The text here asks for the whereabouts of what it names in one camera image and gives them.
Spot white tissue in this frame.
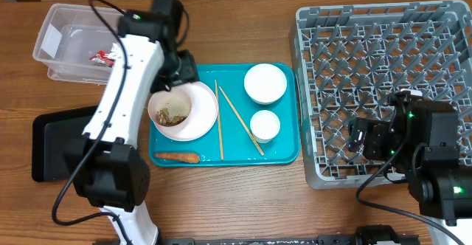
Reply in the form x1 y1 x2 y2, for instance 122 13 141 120
108 43 122 60

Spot red snack wrapper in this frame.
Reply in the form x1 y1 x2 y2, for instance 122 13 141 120
89 51 117 68

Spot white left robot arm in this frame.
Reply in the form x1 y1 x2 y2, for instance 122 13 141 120
52 9 198 244

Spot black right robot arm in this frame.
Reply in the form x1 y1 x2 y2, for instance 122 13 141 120
347 89 471 244

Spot grey dishwasher rack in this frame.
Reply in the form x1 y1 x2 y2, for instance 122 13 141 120
289 0 471 189

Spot clear plastic waste bin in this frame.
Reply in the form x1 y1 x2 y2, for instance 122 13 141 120
32 3 117 84

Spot rice and food scraps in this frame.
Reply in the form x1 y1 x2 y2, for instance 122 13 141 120
156 97 191 127

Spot large white upturned bowl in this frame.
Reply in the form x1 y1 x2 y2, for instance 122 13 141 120
243 63 288 105

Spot orange carrot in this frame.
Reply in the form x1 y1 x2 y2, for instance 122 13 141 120
154 153 200 164

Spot teal plastic tray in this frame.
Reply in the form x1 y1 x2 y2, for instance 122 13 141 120
148 63 301 168

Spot right wooden chopstick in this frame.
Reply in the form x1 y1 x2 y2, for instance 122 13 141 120
218 86 265 156

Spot small white upturned cup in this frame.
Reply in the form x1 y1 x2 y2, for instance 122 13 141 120
250 110 281 143

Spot black rectangular tray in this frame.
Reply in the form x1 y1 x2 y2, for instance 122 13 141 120
31 106 97 182

